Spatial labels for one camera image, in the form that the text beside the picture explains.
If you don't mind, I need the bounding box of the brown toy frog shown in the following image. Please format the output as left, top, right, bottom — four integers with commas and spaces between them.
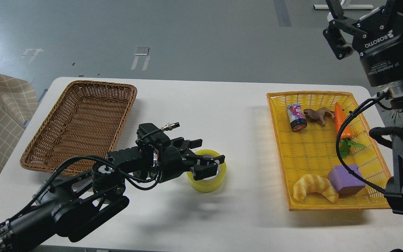
303, 107, 335, 127

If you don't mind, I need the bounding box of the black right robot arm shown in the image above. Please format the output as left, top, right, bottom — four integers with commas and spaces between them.
323, 0, 403, 215

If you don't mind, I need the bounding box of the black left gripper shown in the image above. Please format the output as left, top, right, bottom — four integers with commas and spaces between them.
158, 139, 225, 182

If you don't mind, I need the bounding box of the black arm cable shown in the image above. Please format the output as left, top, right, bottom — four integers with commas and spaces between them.
335, 92, 393, 195
13, 128, 163, 217

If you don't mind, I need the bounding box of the white stand base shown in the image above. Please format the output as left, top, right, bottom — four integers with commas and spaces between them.
313, 0, 374, 10

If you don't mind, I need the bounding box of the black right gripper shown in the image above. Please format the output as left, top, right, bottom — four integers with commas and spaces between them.
323, 0, 403, 87

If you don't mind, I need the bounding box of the orange toy carrot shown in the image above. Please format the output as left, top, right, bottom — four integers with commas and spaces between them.
334, 102, 366, 159

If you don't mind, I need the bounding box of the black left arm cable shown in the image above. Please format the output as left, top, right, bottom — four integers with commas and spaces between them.
13, 128, 163, 217

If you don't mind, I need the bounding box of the small drink can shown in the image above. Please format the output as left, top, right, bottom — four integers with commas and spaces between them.
286, 103, 307, 131

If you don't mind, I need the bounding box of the brown wicker basket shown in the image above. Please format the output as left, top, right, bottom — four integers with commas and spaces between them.
20, 80, 137, 173

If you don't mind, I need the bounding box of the yellow tape roll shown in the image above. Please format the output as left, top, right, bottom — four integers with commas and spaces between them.
186, 161, 227, 193

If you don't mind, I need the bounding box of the toy croissant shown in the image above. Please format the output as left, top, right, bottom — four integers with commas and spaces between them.
293, 174, 339, 204

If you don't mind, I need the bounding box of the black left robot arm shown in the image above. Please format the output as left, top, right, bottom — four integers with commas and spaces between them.
0, 122, 226, 252

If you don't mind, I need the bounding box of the yellow plastic basket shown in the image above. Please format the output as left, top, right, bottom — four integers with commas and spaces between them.
267, 91, 391, 211

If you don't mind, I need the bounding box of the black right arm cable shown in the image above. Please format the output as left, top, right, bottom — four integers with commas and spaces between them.
335, 92, 393, 195

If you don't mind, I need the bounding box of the purple foam block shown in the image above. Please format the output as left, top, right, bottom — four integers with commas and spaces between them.
328, 165, 366, 196

